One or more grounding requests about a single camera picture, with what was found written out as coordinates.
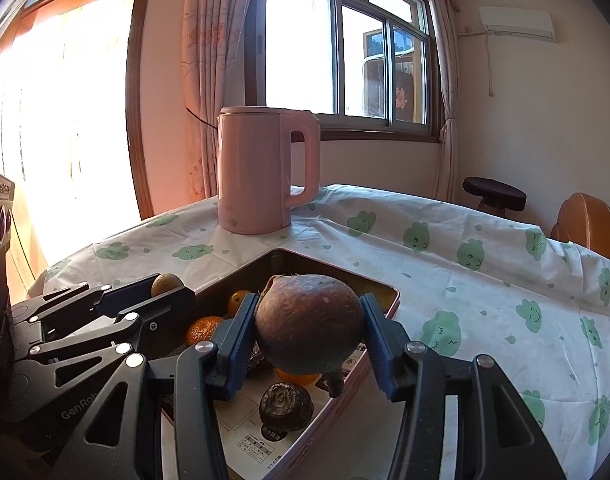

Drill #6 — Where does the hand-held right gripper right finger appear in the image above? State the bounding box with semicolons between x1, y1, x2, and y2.
359;292;568;480

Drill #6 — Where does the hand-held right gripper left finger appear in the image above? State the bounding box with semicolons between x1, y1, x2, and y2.
50;292;260;480

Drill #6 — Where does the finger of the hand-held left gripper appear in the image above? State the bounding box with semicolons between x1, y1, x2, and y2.
10;275;158;338
28;286;197;363

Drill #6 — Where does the dark water chestnut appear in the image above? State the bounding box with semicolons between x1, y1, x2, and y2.
258;382;315;433
247;342;275;378

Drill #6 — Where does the orange mandarin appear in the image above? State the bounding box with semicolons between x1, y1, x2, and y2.
185;316;226;347

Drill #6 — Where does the small orange kumquat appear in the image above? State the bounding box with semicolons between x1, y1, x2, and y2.
275;367;321;387
228;290;253;318

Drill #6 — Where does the purple passion fruit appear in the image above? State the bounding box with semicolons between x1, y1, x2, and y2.
254;274;367;376

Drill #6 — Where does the pink tin box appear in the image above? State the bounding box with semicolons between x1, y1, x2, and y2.
160;247;401;480

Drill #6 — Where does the white green-print tablecloth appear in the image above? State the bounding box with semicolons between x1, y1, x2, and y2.
28;183;610;480

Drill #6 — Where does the printed paper sheet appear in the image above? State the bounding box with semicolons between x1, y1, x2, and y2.
220;345;371;476

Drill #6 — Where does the pink electric kettle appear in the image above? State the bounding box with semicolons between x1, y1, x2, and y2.
216;106;321;235

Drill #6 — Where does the dark round stool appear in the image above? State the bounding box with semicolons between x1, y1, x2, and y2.
462;176;528;218

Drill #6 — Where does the pink patterned curtain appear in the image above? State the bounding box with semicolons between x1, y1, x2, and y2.
180;0;258;203

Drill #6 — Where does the pale tied curtain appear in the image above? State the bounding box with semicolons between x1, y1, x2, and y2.
425;0;460;201

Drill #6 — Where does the sliding glass window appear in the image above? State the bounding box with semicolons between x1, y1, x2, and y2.
245;0;438;143

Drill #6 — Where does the white air conditioner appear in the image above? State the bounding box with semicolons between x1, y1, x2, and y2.
478;6;556;41

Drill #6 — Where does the wooden door frame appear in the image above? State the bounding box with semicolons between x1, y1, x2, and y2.
0;0;158;221

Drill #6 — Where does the white air conditioner hose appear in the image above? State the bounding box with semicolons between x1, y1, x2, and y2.
457;30;496;97

